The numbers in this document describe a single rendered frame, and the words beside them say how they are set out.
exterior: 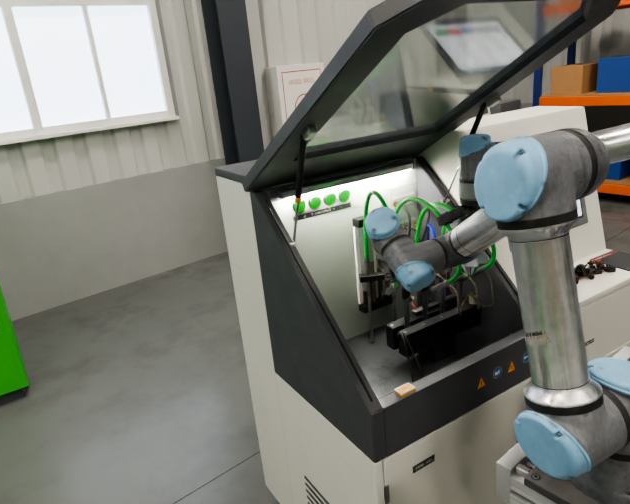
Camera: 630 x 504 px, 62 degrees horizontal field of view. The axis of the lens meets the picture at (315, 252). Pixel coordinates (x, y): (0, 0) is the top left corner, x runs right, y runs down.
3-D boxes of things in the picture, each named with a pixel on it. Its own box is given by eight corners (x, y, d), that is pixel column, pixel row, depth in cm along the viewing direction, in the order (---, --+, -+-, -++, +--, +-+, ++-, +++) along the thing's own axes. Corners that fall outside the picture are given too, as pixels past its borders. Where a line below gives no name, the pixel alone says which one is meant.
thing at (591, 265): (580, 288, 184) (581, 274, 182) (553, 280, 192) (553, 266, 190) (617, 271, 194) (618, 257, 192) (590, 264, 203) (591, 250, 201)
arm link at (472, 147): (497, 136, 122) (460, 139, 123) (496, 182, 125) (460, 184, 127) (491, 131, 129) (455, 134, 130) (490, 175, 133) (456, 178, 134)
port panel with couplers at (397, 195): (398, 270, 197) (394, 190, 186) (392, 268, 199) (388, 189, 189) (424, 261, 203) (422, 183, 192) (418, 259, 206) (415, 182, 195)
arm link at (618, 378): (672, 437, 91) (683, 370, 86) (624, 470, 85) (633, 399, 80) (606, 403, 101) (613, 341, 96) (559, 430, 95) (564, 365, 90)
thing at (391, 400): (386, 458, 141) (383, 408, 136) (376, 449, 145) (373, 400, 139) (535, 374, 170) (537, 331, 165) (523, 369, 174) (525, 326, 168)
